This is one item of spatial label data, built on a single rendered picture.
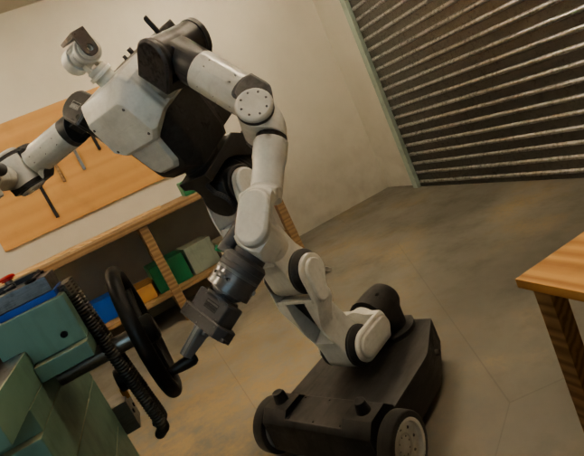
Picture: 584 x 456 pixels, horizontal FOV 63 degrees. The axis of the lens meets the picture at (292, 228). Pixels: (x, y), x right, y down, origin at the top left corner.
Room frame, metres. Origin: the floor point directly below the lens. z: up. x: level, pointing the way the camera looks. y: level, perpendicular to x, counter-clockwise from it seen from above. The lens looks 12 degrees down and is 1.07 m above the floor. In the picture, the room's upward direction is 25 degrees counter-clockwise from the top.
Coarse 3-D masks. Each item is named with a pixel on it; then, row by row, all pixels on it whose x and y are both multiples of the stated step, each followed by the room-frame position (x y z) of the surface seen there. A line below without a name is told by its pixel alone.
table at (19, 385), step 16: (64, 352) 0.80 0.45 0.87; (80, 352) 0.80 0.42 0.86; (0, 368) 0.76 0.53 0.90; (16, 368) 0.73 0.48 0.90; (32, 368) 0.78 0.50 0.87; (48, 368) 0.79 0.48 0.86; (64, 368) 0.80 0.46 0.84; (0, 384) 0.67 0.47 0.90; (16, 384) 0.70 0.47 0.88; (32, 384) 0.75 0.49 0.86; (0, 400) 0.62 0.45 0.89; (16, 400) 0.67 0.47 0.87; (32, 400) 0.71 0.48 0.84; (0, 416) 0.60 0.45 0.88; (16, 416) 0.64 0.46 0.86; (0, 432) 0.58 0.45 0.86; (16, 432) 0.61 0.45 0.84; (0, 448) 0.58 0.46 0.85
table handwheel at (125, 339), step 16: (112, 272) 0.89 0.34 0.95; (112, 288) 0.84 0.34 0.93; (128, 288) 1.01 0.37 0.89; (128, 304) 0.82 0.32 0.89; (144, 304) 1.05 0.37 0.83; (128, 320) 0.80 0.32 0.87; (144, 320) 0.91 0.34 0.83; (128, 336) 0.80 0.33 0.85; (144, 336) 0.79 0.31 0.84; (160, 336) 0.92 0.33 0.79; (96, 352) 0.89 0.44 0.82; (144, 352) 0.78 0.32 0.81; (160, 352) 0.93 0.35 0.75; (80, 368) 0.87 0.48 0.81; (160, 368) 0.79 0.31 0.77; (64, 384) 0.87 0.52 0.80; (160, 384) 0.80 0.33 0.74; (176, 384) 0.84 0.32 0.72
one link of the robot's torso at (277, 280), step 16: (240, 176) 1.35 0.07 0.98; (240, 192) 1.34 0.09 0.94; (208, 208) 1.44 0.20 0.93; (224, 224) 1.46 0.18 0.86; (288, 240) 1.45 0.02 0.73; (288, 256) 1.43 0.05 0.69; (272, 272) 1.43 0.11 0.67; (288, 272) 1.40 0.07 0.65; (272, 288) 1.47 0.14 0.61; (288, 288) 1.42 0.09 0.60; (304, 288) 1.40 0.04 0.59
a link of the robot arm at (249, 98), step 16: (192, 64) 1.07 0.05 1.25; (208, 64) 1.06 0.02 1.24; (224, 64) 1.06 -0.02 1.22; (192, 80) 1.08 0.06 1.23; (208, 80) 1.05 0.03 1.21; (224, 80) 1.04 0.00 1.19; (240, 80) 1.02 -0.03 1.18; (256, 80) 1.01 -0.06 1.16; (208, 96) 1.08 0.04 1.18; (224, 96) 1.04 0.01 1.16; (240, 96) 0.99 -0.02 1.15; (256, 96) 0.98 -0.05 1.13; (272, 96) 0.99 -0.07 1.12; (240, 112) 0.97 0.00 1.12; (256, 112) 0.96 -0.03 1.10; (272, 112) 0.97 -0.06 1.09
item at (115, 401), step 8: (112, 400) 1.14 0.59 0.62; (120, 400) 1.12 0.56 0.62; (128, 400) 1.14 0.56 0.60; (112, 408) 1.09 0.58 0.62; (120, 408) 1.10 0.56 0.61; (128, 408) 1.10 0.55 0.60; (136, 408) 1.16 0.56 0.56; (120, 416) 1.09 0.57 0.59; (128, 416) 1.10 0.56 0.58; (136, 416) 1.11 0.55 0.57; (128, 424) 1.10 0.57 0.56; (136, 424) 1.10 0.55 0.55; (128, 432) 1.09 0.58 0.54
